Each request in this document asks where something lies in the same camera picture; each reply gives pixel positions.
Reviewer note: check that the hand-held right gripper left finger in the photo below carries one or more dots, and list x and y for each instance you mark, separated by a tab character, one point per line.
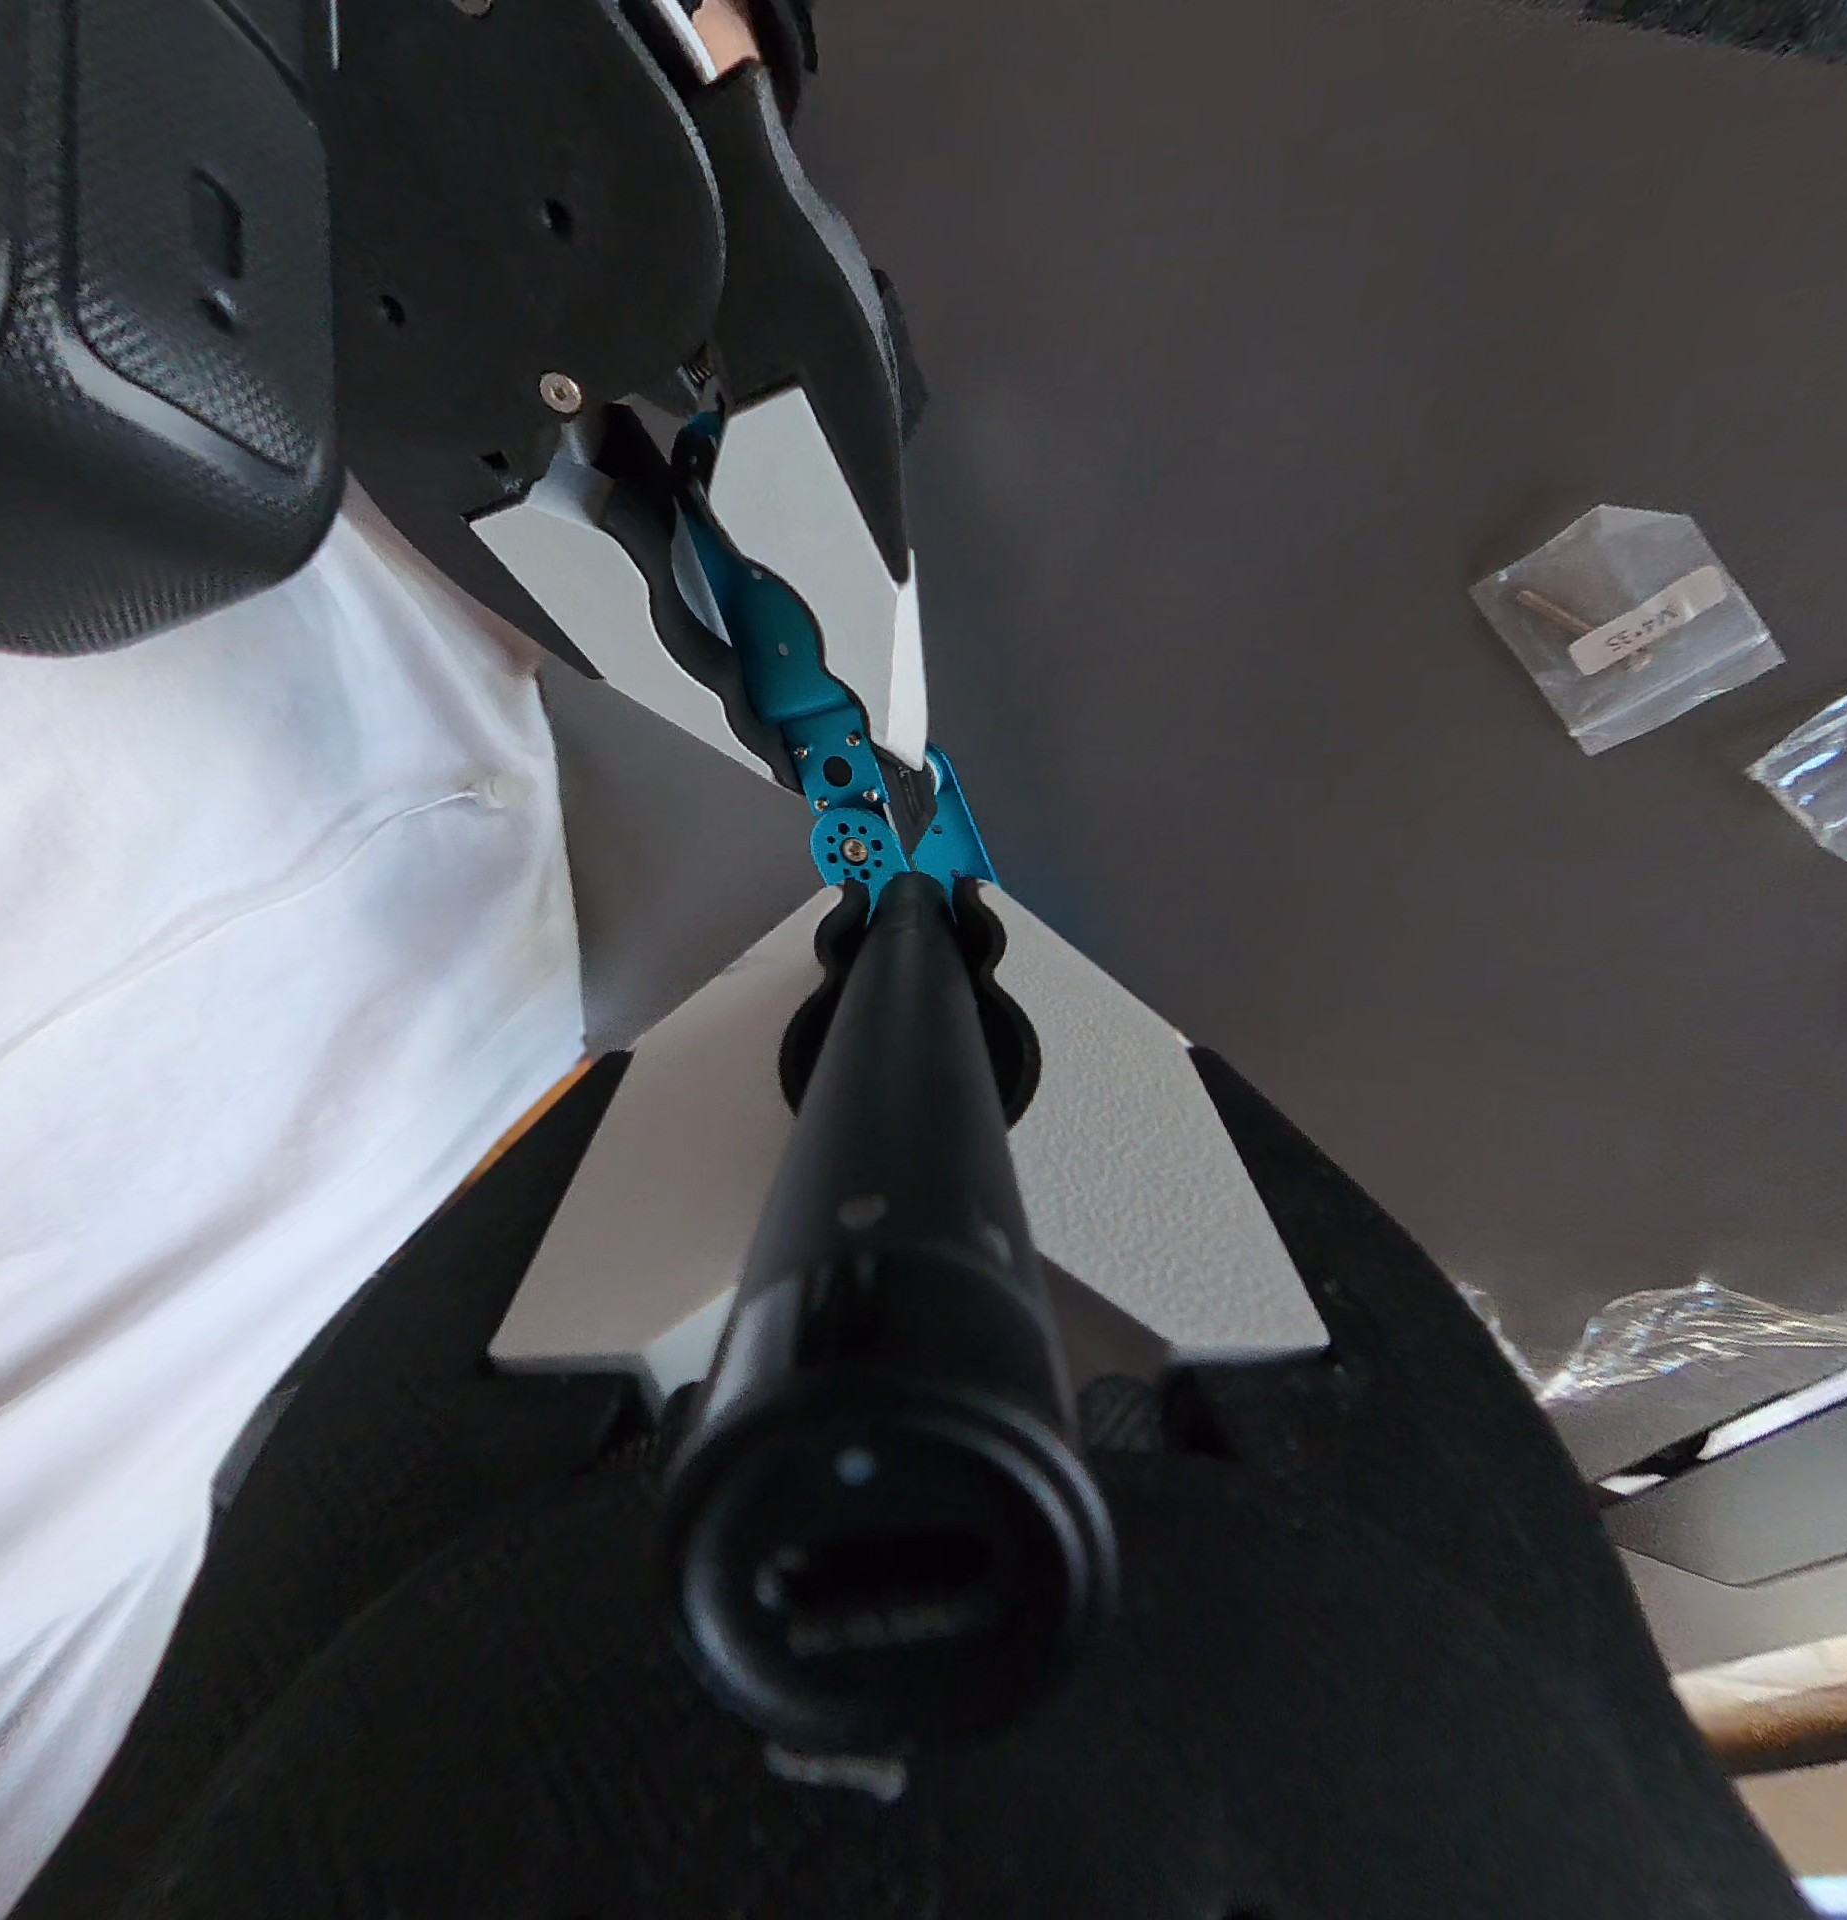
652	1201

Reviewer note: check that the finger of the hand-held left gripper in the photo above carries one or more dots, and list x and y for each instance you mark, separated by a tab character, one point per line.
579	569
825	526

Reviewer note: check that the unlabelled clear plastic bag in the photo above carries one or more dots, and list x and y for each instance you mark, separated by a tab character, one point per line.
1832	766

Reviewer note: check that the blue metal bracket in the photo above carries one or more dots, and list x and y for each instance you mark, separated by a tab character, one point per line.
833	781

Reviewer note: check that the black electric screwdriver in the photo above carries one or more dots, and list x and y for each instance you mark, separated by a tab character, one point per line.
893	1351

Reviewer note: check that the labelled clear zip bag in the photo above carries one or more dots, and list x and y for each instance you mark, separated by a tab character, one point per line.
1629	631

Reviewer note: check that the black flat sheet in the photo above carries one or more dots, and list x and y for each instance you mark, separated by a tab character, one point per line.
1747	1515

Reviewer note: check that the crumpled clear plastic wrap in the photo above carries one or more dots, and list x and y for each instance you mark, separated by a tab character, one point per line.
1690	1344

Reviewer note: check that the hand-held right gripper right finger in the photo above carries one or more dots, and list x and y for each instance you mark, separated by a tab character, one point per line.
1148	1185

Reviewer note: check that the person's white printed shirt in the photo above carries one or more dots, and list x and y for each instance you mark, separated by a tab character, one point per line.
264	976

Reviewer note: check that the wooden bar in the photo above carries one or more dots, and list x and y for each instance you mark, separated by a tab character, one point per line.
1794	1702

